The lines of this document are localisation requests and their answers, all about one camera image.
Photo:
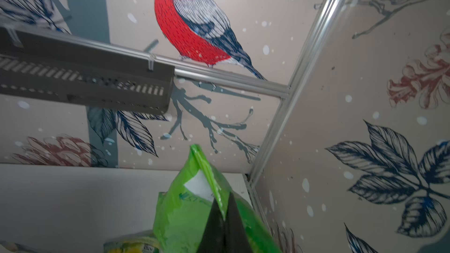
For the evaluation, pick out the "bright green snack bag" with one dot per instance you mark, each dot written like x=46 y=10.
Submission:
x=183 y=210

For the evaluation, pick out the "black perforated wall basket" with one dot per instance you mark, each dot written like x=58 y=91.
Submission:
x=47 y=65

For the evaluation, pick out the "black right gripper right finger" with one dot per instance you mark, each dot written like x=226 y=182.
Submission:
x=236 y=240

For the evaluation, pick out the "yellow green candy bag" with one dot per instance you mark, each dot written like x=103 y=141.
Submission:
x=143 y=242

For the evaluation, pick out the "horizontal aluminium frame bar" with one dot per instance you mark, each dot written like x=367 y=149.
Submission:
x=175 y=66

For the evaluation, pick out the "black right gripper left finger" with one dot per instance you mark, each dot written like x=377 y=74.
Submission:
x=213 y=239

